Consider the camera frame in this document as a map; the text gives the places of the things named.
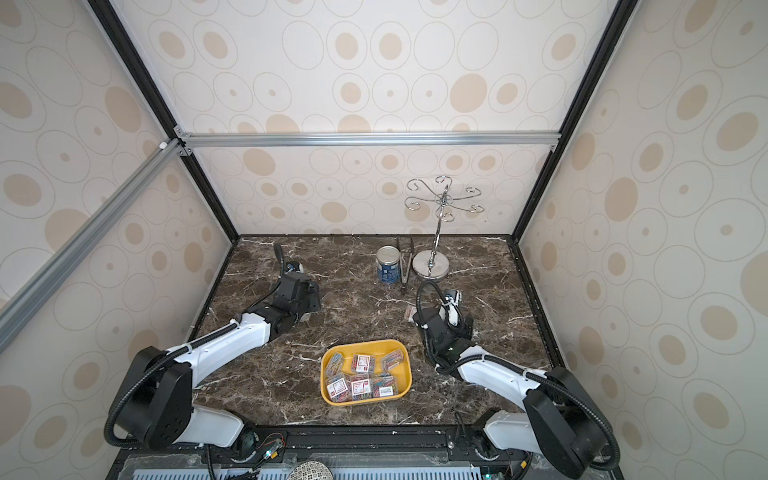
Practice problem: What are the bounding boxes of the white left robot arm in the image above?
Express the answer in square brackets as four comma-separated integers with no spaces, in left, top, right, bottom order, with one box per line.
[103,271,321,460]

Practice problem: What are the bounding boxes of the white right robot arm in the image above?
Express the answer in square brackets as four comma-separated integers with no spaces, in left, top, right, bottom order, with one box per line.
[413,306,621,479]

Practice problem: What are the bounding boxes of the yellow plastic storage tray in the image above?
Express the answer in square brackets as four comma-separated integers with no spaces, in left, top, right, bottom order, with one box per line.
[320,339,412,406]

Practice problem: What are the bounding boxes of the metal tongs black tips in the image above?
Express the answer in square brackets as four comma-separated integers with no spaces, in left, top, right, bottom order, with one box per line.
[397,237,415,295]

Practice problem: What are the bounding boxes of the chrome hook stand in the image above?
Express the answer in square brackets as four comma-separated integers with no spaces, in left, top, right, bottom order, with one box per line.
[404,175,485,281]

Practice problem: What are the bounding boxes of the blue labelled tin can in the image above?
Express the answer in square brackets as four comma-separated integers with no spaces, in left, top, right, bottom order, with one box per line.
[376,245,401,285]

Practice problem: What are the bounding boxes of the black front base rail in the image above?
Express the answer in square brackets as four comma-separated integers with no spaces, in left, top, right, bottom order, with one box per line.
[107,423,625,480]

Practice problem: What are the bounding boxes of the aluminium horizontal frame bar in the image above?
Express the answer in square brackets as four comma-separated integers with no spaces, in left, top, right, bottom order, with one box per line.
[181,131,560,148]

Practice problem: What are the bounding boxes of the aluminium diagonal frame bar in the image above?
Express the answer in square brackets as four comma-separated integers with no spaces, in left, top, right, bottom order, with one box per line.
[1,139,181,350]

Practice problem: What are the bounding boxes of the black left corner post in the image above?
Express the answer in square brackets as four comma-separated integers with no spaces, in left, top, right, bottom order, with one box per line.
[87,0,240,243]

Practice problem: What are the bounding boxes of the black corner frame post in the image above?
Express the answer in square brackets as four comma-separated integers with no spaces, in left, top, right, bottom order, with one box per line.
[510,0,638,245]

